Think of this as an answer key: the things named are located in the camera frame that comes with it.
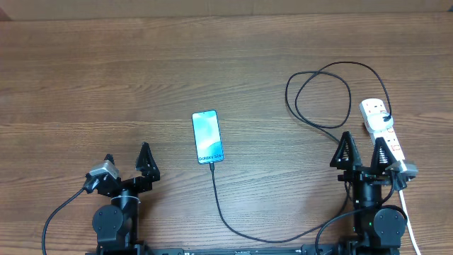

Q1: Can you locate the Samsung Galaxy smartphone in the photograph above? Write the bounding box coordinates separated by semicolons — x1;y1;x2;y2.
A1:
192;110;224;164

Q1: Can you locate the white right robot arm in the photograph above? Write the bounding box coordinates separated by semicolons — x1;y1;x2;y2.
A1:
330;131;407;255

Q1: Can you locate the white charger plug adapter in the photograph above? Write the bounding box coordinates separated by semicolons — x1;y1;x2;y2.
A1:
365;112;394;133

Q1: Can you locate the white power strip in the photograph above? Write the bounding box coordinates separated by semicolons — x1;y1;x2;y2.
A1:
359;98;405;161

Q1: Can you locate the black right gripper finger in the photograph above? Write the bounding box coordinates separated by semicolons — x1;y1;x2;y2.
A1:
370;137;397;170
330;131;362;169

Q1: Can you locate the cardboard back panel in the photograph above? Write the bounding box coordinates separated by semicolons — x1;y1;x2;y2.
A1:
1;0;452;21

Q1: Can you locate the white power strip cord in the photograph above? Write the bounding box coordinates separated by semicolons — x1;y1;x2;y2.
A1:
398;189;422;255

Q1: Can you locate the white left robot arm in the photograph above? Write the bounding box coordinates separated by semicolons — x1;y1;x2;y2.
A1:
84;142;160;254

